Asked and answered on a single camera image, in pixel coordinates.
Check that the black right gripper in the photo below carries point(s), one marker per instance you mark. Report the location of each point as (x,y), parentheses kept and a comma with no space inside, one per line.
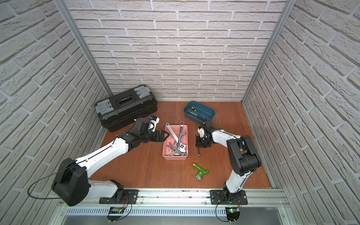
(199,143)

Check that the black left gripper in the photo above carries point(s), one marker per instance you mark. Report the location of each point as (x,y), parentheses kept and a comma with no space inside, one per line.
(159,135)

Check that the pink plastic storage box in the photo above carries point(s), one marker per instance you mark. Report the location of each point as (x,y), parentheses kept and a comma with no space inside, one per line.
(170,139)

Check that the large silver adjustable wrench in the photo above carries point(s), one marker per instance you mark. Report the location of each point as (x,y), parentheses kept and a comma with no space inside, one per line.
(172,146)

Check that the silver 22 combination wrench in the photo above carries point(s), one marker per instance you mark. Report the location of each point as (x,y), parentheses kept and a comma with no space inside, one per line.
(178,145)

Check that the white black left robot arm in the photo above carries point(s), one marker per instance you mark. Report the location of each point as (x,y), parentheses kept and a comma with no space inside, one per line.
(72,182)

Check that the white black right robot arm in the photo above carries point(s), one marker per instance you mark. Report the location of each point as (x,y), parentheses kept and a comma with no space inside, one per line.
(243,155)

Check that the teal plastic bin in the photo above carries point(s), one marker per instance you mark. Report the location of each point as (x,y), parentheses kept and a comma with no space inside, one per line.
(204,110)

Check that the green toy drill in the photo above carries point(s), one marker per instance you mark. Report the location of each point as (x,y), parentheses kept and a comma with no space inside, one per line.
(201,172)

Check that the black yellow screwdriver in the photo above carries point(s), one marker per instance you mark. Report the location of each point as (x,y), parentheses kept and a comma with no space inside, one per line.
(197,114)

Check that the black grey toolbox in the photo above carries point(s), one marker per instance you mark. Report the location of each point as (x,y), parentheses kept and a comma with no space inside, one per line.
(122,109)

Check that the right controller circuit board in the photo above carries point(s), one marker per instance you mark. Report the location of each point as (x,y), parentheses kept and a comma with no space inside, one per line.
(232,214)

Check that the controller circuit board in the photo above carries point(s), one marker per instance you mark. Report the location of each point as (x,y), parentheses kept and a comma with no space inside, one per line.
(116,214)
(232,214)

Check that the left controller circuit board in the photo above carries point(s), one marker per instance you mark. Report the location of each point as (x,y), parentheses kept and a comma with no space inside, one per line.
(116,214)

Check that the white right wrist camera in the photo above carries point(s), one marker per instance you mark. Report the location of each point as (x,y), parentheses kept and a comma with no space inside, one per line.
(201,131)

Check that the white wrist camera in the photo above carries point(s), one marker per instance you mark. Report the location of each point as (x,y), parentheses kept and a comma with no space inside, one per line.
(201,131)
(153,122)

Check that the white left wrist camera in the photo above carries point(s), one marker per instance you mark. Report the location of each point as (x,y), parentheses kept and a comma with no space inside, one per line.
(153,122)

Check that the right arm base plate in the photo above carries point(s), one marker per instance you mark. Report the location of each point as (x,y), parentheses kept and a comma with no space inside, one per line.
(223,197)

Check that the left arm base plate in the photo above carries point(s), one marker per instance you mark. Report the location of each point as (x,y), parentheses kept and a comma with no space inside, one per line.
(121,197)

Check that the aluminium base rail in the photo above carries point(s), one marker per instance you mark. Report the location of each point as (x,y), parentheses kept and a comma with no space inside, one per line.
(157,206)

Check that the right aluminium corner post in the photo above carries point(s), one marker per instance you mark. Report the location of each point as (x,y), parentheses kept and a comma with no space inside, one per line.
(272,41)

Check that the aluminium corner post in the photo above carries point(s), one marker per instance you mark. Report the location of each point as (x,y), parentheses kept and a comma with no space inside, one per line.
(64,11)
(272,41)

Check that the left aluminium corner post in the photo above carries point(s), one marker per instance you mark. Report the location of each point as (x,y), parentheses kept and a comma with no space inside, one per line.
(64,11)

